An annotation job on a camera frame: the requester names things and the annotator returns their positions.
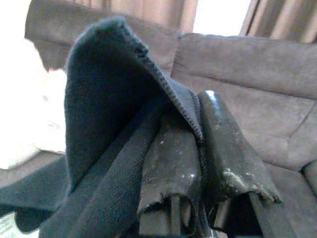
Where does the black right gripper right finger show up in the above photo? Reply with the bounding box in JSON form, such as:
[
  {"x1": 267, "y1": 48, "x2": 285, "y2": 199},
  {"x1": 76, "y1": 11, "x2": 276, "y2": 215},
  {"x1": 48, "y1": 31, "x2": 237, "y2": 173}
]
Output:
[{"x1": 198, "y1": 90, "x2": 283, "y2": 231}]

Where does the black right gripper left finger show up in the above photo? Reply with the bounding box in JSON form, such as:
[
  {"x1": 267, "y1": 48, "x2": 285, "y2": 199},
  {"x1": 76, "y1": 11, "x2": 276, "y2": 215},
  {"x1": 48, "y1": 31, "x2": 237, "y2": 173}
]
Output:
[{"x1": 137, "y1": 115, "x2": 206, "y2": 235}]

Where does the black printed garment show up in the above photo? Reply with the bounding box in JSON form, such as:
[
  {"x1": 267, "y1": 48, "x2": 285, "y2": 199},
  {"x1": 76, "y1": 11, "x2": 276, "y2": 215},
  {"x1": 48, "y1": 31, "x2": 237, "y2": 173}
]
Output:
[{"x1": 0, "y1": 16, "x2": 209, "y2": 238}]

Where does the dark grey sofa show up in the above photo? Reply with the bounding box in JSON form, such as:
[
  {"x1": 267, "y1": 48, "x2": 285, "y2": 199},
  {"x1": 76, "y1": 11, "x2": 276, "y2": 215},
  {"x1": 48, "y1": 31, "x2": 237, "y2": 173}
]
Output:
[{"x1": 0, "y1": 0, "x2": 317, "y2": 238}]

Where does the brown curtain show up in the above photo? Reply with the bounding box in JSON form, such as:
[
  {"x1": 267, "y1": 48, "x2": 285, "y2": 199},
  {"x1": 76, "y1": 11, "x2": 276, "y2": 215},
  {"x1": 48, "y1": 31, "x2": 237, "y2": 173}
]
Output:
[
  {"x1": 240, "y1": 0, "x2": 317, "y2": 44},
  {"x1": 106, "y1": 0, "x2": 199, "y2": 33}
]

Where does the pink cat cushion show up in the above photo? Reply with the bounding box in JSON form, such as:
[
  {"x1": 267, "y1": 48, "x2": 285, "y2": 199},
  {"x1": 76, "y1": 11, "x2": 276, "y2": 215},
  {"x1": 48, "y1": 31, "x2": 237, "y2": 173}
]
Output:
[{"x1": 0, "y1": 41, "x2": 69, "y2": 171}]

